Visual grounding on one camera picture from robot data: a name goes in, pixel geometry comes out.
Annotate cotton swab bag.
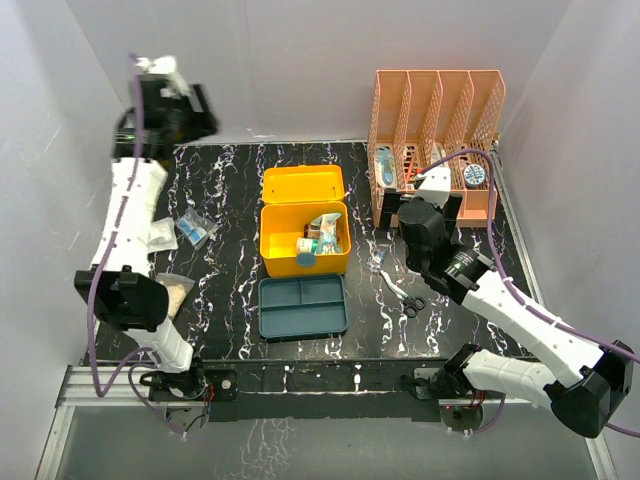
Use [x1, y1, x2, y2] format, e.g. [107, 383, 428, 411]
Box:
[309, 213, 342, 255]

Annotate white plastic bottle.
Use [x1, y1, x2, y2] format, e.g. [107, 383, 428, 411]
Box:
[296, 237, 319, 255]

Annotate clear bag blue items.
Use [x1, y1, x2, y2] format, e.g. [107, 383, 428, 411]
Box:
[176, 207, 218, 250]

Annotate white gauze pad bag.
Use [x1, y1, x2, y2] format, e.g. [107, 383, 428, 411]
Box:
[147, 217, 178, 254]

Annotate brown medicine bottle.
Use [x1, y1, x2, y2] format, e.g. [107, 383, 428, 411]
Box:
[303, 224, 322, 240]

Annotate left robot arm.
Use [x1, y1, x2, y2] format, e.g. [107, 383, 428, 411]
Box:
[87, 142, 399, 401]

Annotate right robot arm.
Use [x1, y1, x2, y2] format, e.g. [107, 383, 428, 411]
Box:
[397, 195, 639, 438]

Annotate yellow medicine box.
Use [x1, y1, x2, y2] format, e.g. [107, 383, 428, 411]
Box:
[259, 164, 351, 278]

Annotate blue white tape dispenser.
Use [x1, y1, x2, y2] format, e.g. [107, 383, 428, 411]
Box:
[374, 145, 397, 188]

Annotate small blue patterned packet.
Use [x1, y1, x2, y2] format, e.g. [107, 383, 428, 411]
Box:
[367, 245, 388, 273]

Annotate pink desk organizer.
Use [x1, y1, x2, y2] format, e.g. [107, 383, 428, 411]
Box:
[367, 70, 506, 227]

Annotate blue divided tray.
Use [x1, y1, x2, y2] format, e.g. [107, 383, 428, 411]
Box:
[258, 274, 349, 341]

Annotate cotton ball bag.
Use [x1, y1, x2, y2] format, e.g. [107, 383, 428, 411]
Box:
[155, 273, 195, 320]

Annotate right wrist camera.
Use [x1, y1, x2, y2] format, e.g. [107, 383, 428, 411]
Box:
[414, 166, 451, 208]

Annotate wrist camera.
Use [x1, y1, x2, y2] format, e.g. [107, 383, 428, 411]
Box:
[133, 55, 190, 96]
[414, 166, 451, 208]

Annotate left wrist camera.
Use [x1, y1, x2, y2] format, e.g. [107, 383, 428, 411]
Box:
[133, 55, 190, 96]

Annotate black handled scissors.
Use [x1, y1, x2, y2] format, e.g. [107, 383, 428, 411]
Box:
[379, 271, 426, 318]

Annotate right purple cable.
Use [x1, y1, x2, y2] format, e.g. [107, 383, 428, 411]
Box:
[414, 148, 640, 439]

